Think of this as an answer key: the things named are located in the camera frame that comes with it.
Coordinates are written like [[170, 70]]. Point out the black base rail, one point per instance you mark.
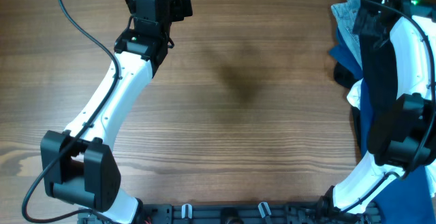
[[291, 213]]

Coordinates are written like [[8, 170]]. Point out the light blue jeans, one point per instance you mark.
[[345, 15]]

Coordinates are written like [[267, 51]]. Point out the dark blue garment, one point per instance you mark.
[[402, 201]]

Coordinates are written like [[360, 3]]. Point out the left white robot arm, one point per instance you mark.
[[78, 164]]

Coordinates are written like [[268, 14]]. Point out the white garment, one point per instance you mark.
[[354, 94]]

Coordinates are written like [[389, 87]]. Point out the black pants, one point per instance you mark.
[[379, 73]]

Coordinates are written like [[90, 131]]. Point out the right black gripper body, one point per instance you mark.
[[367, 20]]

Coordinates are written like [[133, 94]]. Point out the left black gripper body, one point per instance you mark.
[[179, 7]]

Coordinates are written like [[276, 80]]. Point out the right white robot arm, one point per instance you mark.
[[403, 138]]

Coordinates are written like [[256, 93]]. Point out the black garment under pile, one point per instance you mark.
[[343, 76]]

